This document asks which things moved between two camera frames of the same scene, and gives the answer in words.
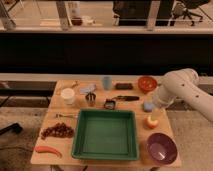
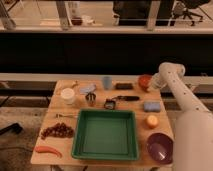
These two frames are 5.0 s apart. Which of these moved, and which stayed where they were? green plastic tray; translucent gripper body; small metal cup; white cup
Moved: translucent gripper body
Stayed: green plastic tray; white cup; small metal cup
